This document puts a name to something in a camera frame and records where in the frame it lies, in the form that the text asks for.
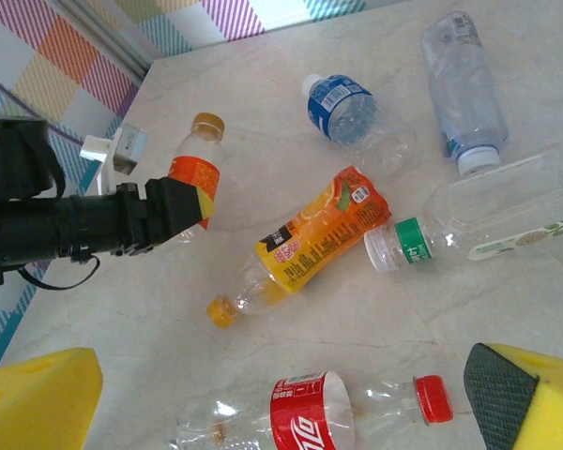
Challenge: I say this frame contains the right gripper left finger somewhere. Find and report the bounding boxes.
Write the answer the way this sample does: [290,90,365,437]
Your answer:
[0,347,104,450]

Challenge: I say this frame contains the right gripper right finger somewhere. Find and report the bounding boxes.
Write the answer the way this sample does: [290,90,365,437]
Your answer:
[463,342,563,450]

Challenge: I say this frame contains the brown-cap orange-label bottle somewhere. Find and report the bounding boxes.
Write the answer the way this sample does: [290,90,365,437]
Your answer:
[167,111,227,232]

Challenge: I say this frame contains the orange juice bottle yellow cap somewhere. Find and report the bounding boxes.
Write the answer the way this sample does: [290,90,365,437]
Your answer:
[205,163,394,330]

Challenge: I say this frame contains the clear bottle white cap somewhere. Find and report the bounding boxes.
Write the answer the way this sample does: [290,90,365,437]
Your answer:
[362,148,563,276]

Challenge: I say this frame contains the small blue-label water bottle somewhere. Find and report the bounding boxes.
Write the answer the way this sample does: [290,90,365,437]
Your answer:
[300,72,419,178]

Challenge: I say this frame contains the red-label cola bottle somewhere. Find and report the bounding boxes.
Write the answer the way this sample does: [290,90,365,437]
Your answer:
[168,368,456,450]

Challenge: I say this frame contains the tall clear bluish water bottle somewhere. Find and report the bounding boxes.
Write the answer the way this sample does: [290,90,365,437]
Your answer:
[418,9,511,178]

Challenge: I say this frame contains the thin black cable loop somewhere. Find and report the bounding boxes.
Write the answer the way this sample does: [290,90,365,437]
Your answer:
[16,255,100,293]

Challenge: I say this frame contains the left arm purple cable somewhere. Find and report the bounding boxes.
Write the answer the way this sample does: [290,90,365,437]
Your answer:
[0,74,84,146]

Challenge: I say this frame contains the aluminium frame post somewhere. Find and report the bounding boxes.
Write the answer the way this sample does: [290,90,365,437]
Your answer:
[51,0,163,83]

